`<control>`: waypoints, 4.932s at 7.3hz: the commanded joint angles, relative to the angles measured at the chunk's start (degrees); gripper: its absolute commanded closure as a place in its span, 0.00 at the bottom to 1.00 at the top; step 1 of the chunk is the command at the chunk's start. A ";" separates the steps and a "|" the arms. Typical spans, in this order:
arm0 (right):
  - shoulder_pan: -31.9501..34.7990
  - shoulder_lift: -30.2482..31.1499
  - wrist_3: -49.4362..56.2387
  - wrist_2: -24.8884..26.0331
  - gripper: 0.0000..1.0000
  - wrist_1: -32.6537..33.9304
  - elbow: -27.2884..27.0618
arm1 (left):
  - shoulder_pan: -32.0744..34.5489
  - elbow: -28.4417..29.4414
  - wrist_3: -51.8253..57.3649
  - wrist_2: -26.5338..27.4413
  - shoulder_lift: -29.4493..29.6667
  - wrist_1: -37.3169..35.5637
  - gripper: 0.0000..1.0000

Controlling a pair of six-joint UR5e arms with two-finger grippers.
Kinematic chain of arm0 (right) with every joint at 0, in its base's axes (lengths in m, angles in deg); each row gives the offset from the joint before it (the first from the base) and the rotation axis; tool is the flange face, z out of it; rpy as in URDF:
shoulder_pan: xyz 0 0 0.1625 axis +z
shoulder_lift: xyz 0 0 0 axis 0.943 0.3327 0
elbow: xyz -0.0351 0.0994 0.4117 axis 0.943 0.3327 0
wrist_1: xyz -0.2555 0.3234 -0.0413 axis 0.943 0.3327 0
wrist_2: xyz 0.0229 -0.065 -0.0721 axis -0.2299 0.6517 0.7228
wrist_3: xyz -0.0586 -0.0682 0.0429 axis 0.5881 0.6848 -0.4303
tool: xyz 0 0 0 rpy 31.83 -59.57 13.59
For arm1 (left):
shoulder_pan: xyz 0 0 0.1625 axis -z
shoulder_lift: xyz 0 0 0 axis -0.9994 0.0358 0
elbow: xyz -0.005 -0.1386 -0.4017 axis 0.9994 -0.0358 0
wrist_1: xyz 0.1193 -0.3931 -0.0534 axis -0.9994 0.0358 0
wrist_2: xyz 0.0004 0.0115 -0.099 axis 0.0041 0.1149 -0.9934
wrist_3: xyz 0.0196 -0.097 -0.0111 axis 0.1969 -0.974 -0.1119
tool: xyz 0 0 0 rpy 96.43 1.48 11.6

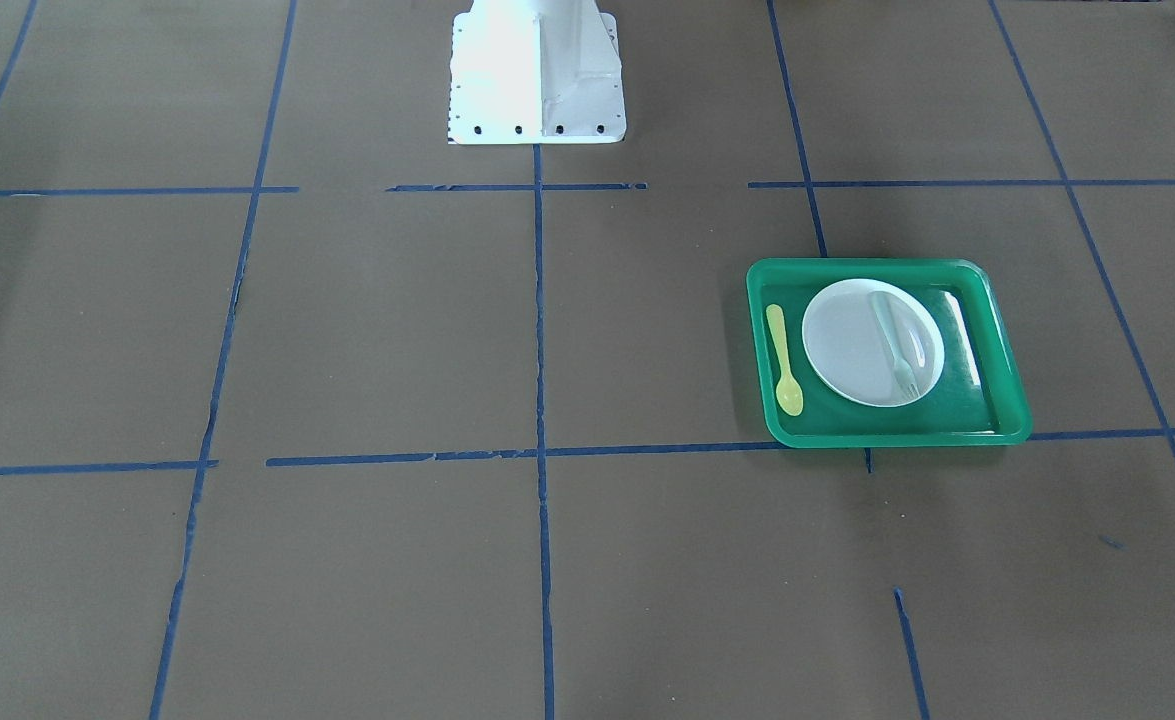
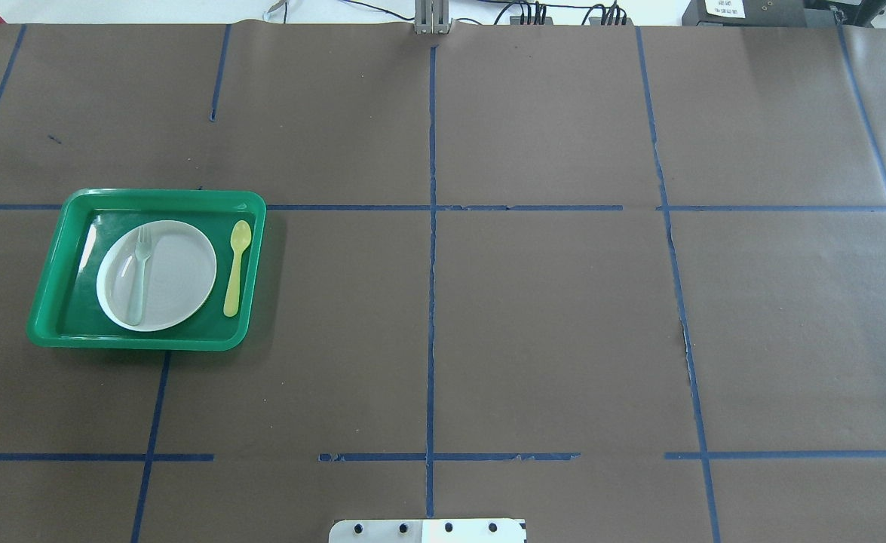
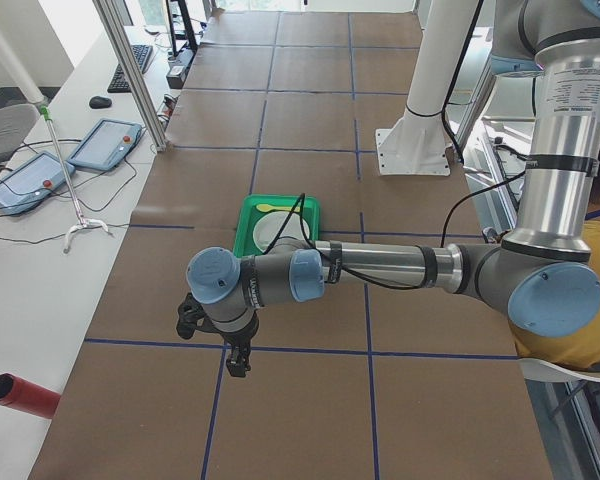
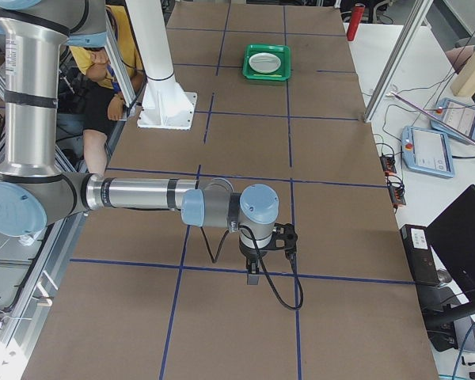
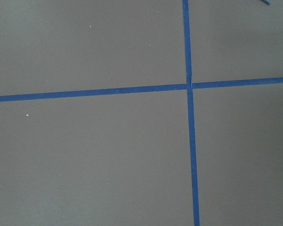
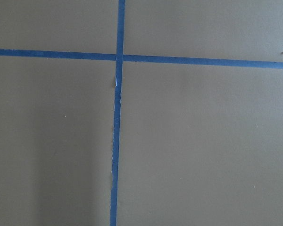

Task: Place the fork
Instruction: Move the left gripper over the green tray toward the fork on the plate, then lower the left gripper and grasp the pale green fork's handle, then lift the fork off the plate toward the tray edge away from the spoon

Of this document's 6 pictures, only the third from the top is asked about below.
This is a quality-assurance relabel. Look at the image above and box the yellow plastic spoon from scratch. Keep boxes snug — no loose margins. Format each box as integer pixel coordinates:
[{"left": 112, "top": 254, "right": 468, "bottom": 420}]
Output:
[{"left": 256, "top": 203, "right": 301, "bottom": 213}]

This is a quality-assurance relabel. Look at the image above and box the black computer mouse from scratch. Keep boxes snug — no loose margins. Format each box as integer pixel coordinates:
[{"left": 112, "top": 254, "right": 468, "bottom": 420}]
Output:
[{"left": 89, "top": 96, "right": 112, "bottom": 110}]

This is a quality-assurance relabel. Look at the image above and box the green plastic tray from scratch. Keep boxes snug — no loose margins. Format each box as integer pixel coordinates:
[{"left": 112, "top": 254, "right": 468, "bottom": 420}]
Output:
[{"left": 233, "top": 194, "right": 321, "bottom": 257}]

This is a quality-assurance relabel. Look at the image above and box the blue teach pendant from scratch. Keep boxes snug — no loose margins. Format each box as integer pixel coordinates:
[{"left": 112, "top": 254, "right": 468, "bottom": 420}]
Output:
[
  {"left": 67, "top": 118, "right": 142, "bottom": 171},
  {"left": 0, "top": 152, "right": 65, "bottom": 215}
]

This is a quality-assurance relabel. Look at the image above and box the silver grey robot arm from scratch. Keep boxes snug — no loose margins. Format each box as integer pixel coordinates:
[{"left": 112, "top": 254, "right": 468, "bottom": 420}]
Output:
[{"left": 176, "top": 1, "right": 600, "bottom": 377}]

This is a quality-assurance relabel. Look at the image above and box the far blue teach pendant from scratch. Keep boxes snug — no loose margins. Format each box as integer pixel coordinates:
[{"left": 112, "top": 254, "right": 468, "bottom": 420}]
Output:
[{"left": 67, "top": 118, "right": 142, "bottom": 171}]

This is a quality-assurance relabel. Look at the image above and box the red cylinder tube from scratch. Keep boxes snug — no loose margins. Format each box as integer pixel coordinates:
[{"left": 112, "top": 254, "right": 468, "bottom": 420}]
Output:
[{"left": 0, "top": 373, "right": 61, "bottom": 419}]

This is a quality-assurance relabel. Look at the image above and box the aluminium frame post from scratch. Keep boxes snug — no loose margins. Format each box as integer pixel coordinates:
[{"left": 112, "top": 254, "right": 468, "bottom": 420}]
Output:
[{"left": 93, "top": 0, "right": 167, "bottom": 152}]

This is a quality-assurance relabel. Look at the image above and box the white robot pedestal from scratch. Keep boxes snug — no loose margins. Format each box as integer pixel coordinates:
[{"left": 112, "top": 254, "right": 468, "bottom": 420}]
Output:
[{"left": 376, "top": 0, "right": 482, "bottom": 176}]

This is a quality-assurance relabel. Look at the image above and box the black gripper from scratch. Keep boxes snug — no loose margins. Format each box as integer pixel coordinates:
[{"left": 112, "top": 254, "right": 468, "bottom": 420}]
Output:
[{"left": 176, "top": 293, "right": 258, "bottom": 377}]

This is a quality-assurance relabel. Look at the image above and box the reacher grabber tool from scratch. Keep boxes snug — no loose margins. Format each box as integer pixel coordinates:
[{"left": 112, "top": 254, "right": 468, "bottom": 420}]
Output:
[{"left": 39, "top": 106, "right": 111, "bottom": 254}]

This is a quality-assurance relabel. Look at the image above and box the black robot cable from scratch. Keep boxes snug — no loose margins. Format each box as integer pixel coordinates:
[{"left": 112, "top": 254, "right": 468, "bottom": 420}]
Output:
[{"left": 266, "top": 0, "right": 546, "bottom": 290}]

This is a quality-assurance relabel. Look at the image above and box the white chair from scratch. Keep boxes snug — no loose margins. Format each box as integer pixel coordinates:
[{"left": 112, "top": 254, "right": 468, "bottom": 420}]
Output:
[{"left": 518, "top": 355, "right": 600, "bottom": 426}]

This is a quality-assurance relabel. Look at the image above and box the white round plate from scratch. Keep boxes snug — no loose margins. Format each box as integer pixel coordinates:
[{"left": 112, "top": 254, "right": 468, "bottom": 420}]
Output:
[{"left": 252, "top": 211, "right": 311, "bottom": 252}]

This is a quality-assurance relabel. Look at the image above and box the near blue teach pendant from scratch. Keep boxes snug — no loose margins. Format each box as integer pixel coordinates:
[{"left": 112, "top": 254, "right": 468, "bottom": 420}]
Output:
[{"left": 0, "top": 152, "right": 65, "bottom": 215}]

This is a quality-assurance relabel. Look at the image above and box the black keyboard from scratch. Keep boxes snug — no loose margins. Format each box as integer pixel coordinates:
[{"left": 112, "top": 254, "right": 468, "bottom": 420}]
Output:
[{"left": 106, "top": 44, "right": 154, "bottom": 94}]

